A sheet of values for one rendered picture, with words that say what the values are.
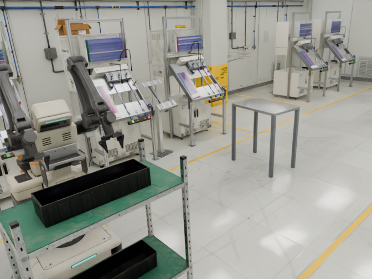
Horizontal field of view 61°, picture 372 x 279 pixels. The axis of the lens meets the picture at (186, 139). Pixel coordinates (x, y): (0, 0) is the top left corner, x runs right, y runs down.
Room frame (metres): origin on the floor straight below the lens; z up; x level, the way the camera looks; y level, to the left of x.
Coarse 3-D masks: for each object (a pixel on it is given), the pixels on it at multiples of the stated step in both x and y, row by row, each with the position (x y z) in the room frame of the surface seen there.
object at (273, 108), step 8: (232, 104) 3.93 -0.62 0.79; (240, 104) 3.86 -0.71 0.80; (248, 104) 3.84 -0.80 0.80; (256, 104) 3.82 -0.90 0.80; (264, 104) 3.80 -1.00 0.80; (272, 104) 3.78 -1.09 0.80; (280, 104) 3.76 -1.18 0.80; (288, 104) 3.74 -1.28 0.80; (232, 112) 3.92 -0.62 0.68; (256, 112) 4.14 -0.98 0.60; (264, 112) 3.48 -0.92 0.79; (272, 112) 3.41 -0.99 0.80; (280, 112) 3.41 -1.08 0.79; (296, 112) 3.59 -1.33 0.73; (232, 120) 3.92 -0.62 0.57; (256, 120) 4.14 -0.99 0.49; (272, 120) 3.37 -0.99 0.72; (296, 120) 3.59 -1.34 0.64; (232, 128) 3.92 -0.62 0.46; (256, 128) 4.14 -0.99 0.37; (272, 128) 3.37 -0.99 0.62; (296, 128) 3.58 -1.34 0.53; (232, 136) 3.92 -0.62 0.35; (256, 136) 4.15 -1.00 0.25; (272, 136) 3.36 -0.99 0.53; (296, 136) 3.59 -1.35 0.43; (232, 144) 3.92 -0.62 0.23; (256, 144) 4.15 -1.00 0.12; (272, 144) 3.36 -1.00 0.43; (296, 144) 3.60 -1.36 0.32; (232, 152) 3.92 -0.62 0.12; (256, 152) 4.15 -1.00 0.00; (272, 152) 3.36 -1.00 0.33; (232, 160) 3.92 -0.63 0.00; (272, 160) 3.37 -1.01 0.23; (272, 168) 3.37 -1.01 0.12; (272, 176) 3.37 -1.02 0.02
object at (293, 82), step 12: (300, 12) 7.40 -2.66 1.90; (276, 24) 7.59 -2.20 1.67; (288, 24) 7.36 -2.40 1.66; (300, 24) 7.32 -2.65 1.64; (312, 24) 7.66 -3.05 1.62; (276, 36) 7.58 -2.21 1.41; (288, 36) 7.37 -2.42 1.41; (300, 36) 7.33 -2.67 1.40; (276, 48) 7.57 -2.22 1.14; (288, 48) 7.39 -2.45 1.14; (300, 48) 7.32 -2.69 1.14; (312, 48) 7.56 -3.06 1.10; (276, 60) 7.58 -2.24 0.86; (300, 60) 7.80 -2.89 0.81; (312, 60) 7.15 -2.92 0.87; (276, 72) 7.54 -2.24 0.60; (288, 72) 7.25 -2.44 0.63; (300, 72) 7.21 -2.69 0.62; (312, 72) 7.50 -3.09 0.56; (276, 84) 7.53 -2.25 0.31; (288, 84) 7.24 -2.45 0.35; (300, 84) 7.17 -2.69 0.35; (312, 84) 7.54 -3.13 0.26; (324, 84) 7.34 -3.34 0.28; (288, 96) 7.24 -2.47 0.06; (324, 96) 7.30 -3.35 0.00
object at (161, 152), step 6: (156, 102) 4.29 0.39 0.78; (156, 108) 4.30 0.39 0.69; (156, 114) 4.30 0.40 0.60; (156, 120) 4.31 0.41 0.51; (162, 132) 4.32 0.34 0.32; (162, 138) 4.31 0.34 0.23; (162, 144) 4.31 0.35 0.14; (162, 150) 4.30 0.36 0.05; (168, 150) 4.39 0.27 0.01; (162, 156) 4.17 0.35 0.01
